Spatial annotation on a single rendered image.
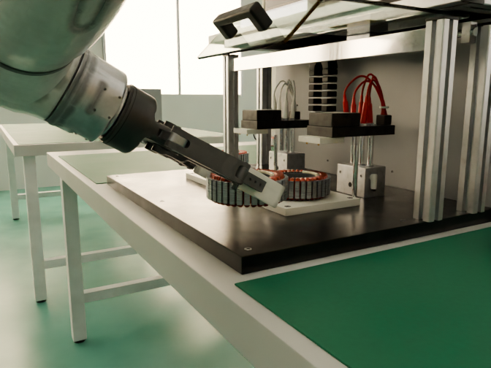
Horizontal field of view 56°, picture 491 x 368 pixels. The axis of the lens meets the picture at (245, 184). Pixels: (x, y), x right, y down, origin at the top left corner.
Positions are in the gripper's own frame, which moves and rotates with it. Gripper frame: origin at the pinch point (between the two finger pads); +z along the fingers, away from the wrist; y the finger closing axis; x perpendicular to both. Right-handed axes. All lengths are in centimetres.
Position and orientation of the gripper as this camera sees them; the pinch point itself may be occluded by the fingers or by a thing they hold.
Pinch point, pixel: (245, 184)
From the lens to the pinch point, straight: 63.1
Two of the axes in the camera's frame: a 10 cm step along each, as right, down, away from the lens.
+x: 4.3, -9.0, 0.9
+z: 7.5, 4.1, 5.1
